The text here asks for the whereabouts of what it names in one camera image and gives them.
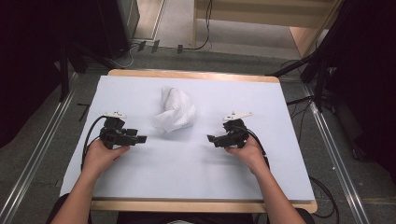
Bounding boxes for pale blue table sheet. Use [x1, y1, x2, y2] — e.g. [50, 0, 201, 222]
[59, 75, 317, 202]

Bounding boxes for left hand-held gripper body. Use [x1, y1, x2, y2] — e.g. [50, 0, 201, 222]
[99, 110, 139, 150]

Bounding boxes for thin black floor cables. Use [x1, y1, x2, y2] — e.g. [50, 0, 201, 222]
[285, 94, 316, 145]

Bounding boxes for white floor cable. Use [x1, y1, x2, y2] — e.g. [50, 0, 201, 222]
[111, 42, 140, 70]

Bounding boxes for wooden table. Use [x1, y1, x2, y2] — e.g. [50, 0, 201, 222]
[89, 68, 318, 215]

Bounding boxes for black curtain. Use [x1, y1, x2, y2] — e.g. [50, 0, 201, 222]
[320, 0, 396, 185]
[0, 0, 104, 149]

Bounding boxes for black metal stand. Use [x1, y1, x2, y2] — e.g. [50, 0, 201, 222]
[58, 41, 117, 103]
[264, 50, 332, 114]

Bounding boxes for white mesh laundry bag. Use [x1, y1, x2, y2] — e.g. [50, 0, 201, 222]
[151, 85, 197, 134]

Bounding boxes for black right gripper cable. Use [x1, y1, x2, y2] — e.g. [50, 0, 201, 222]
[242, 126, 271, 171]

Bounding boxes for black floor cable loop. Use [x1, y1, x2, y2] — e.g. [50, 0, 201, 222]
[307, 175, 340, 219]

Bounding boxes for person's right hand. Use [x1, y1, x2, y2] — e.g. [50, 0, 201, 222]
[224, 134, 270, 175]

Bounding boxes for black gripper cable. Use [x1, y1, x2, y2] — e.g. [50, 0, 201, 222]
[80, 115, 108, 173]
[242, 126, 271, 171]

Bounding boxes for black hanging cable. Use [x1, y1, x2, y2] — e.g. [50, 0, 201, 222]
[182, 0, 215, 51]

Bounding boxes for light wooden shelf unit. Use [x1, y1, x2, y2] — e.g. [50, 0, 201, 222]
[191, 0, 344, 59]

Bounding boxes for aluminium floor rail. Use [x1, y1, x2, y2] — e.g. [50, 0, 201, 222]
[0, 72, 79, 224]
[302, 83, 372, 224]

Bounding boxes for black cabinet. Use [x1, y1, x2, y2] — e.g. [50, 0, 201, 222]
[95, 0, 141, 61]

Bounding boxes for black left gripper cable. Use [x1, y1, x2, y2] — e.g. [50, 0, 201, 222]
[80, 115, 108, 173]

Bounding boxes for person's left hand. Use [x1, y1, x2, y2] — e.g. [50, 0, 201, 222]
[81, 138, 131, 181]

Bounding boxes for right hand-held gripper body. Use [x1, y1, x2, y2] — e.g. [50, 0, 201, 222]
[218, 110, 254, 149]

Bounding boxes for person's dark clothing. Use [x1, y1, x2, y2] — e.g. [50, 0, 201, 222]
[116, 212, 256, 224]

